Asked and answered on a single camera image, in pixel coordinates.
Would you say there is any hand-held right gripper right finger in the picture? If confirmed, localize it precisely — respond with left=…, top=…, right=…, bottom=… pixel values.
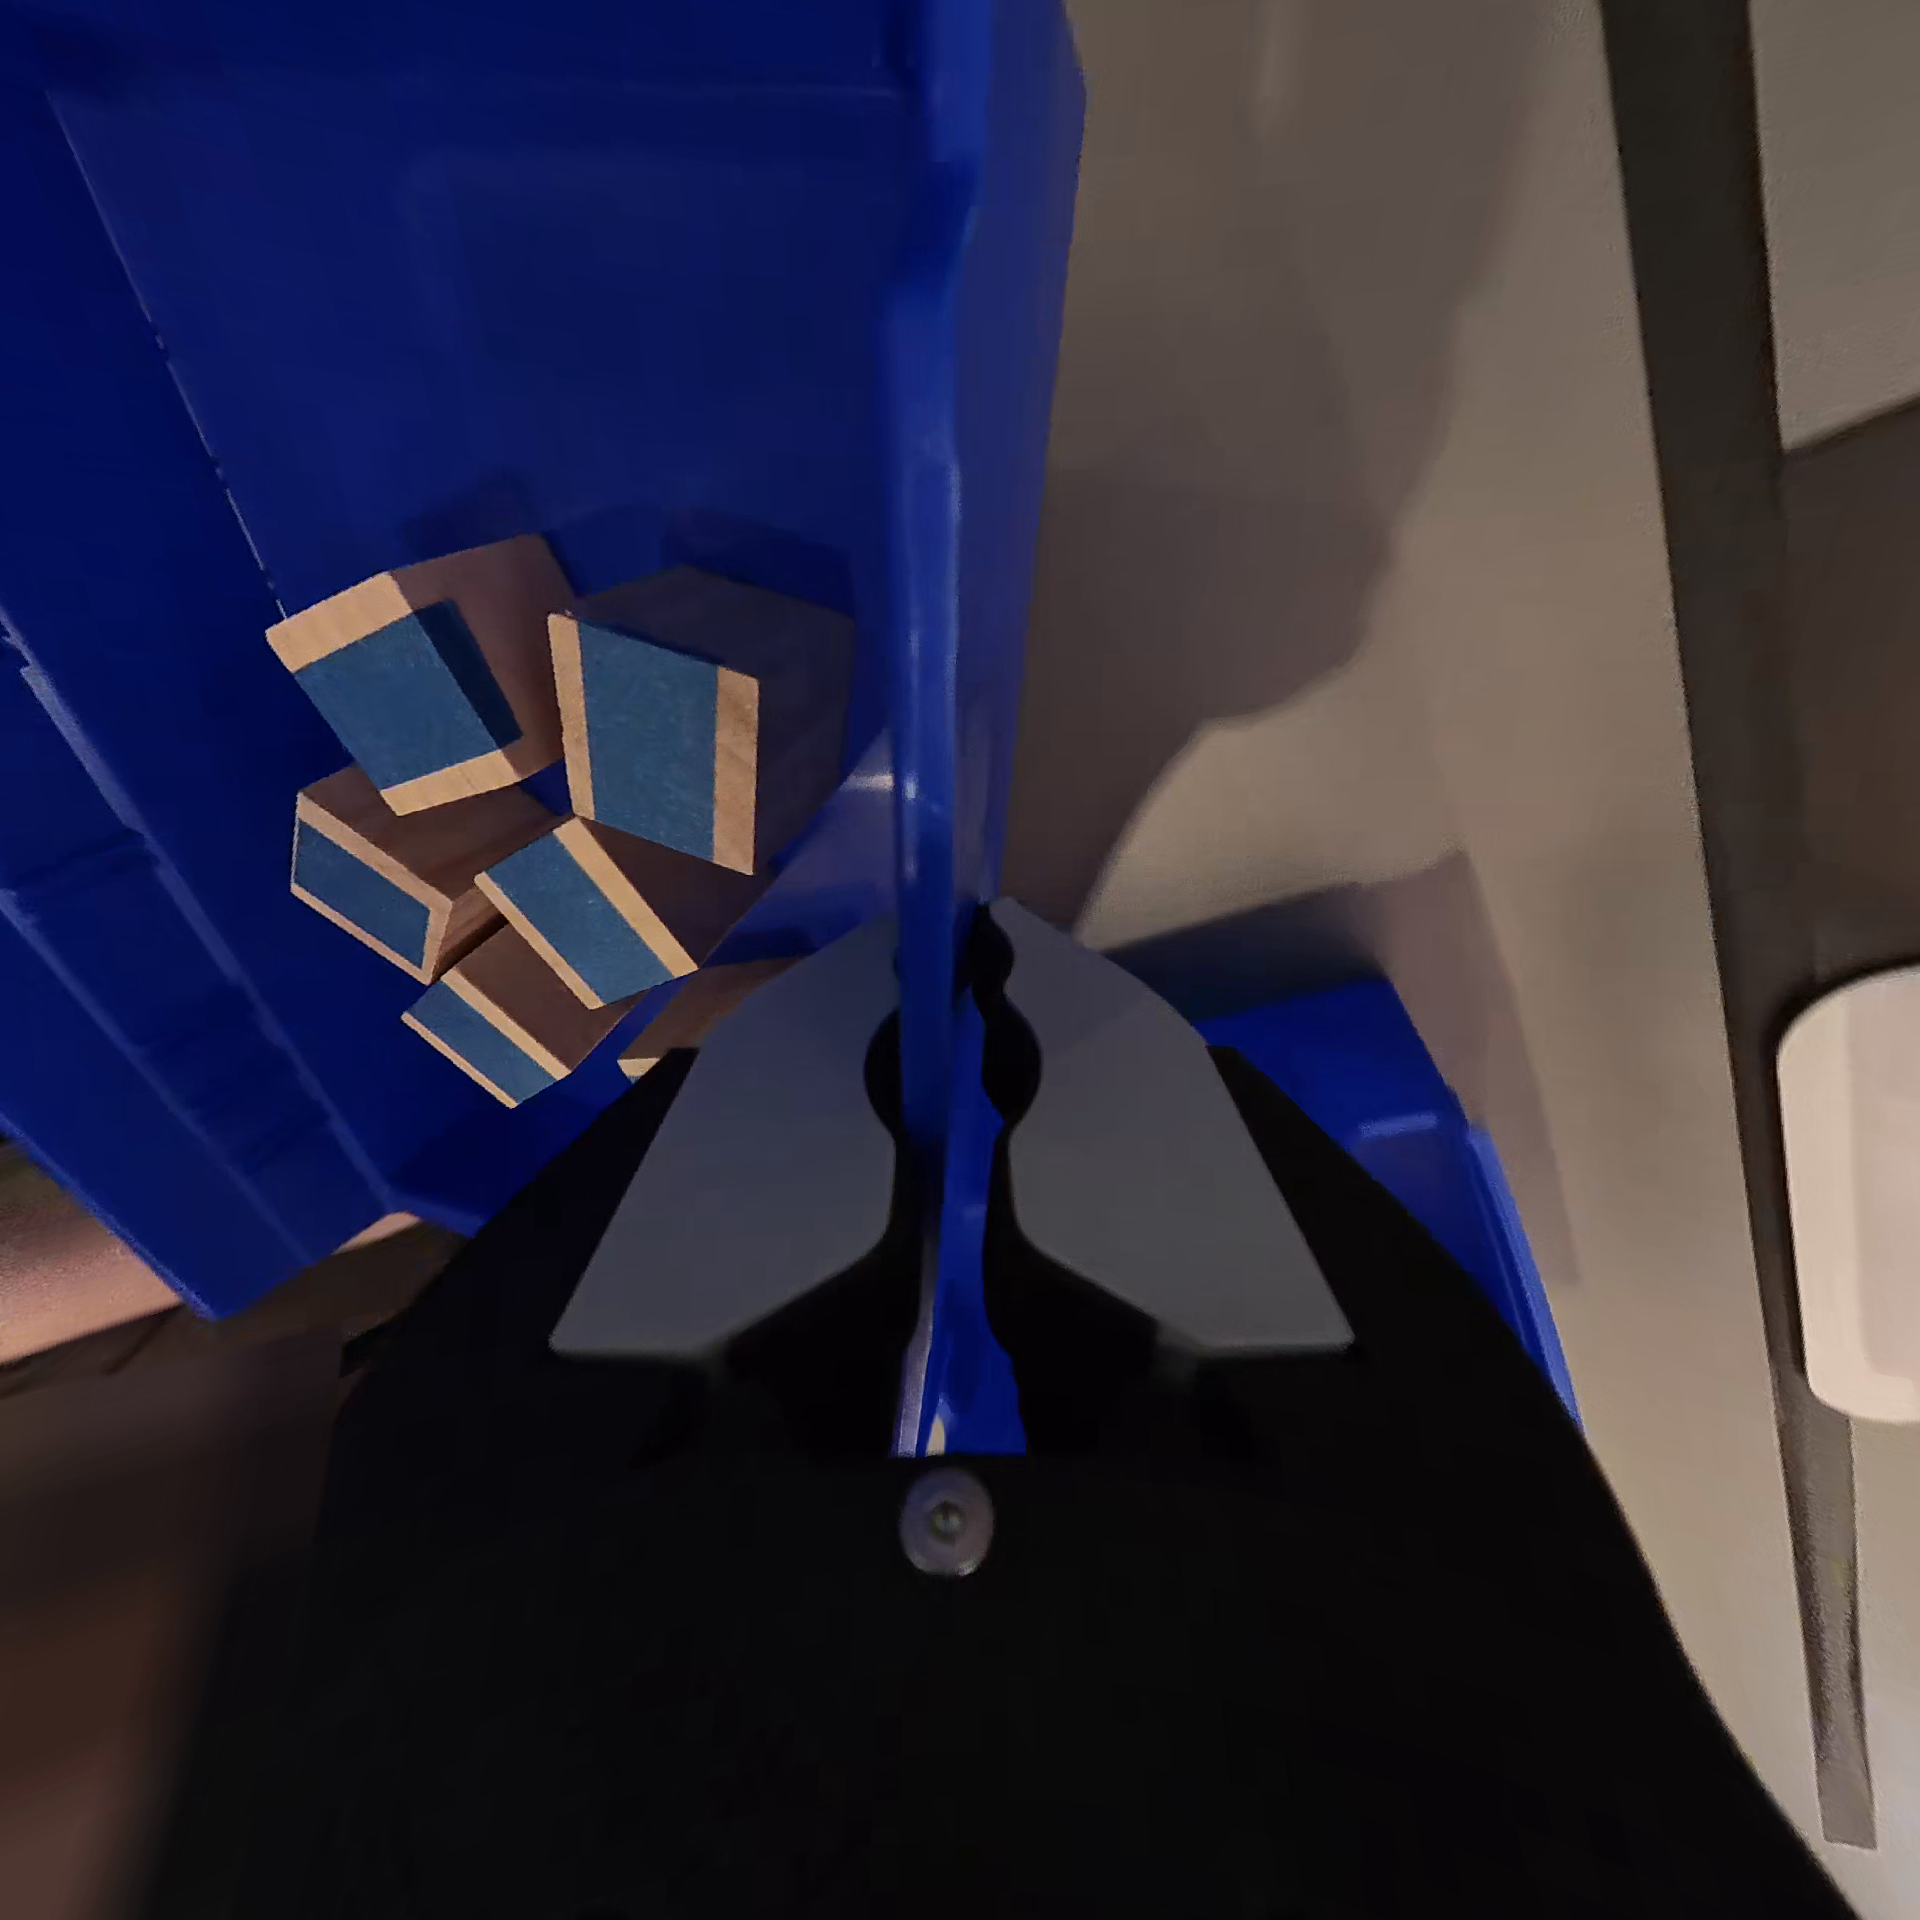
left=976, top=896, right=1358, bottom=1386

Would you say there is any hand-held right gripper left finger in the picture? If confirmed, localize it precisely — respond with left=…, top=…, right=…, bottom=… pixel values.
left=546, top=909, right=911, bottom=1391

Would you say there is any blue plastic bin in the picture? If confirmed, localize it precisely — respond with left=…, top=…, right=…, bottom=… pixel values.
left=1110, top=933, right=1586, bottom=1445
left=0, top=0, right=1089, bottom=1460

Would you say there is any group of wooden cubes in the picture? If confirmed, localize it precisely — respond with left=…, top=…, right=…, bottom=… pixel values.
left=263, top=535, right=858, bottom=1112

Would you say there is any white stand base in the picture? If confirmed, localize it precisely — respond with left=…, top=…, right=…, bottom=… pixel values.
left=1773, top=967, right=1920, bottom=1424

